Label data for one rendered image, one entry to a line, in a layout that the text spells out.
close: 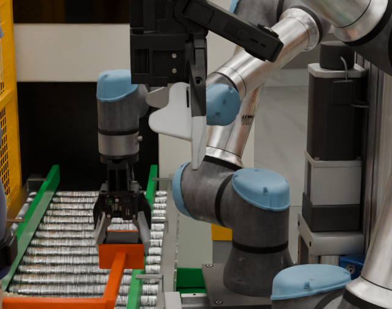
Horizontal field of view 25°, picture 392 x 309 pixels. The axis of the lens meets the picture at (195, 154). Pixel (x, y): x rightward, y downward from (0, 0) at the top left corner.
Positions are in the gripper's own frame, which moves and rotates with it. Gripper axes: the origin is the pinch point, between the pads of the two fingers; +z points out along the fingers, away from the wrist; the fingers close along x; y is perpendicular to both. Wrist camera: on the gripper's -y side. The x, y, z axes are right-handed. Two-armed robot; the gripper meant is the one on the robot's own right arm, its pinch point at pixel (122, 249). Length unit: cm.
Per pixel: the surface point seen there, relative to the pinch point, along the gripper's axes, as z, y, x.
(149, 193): 52, -195, -9
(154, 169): 52, -232, -9
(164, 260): 56, -131, 1
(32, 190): 57, -215, -63
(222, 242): 23, -63, 20
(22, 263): 63, -144, -53
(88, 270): 62, -136, -27
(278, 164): 118, -469, 66
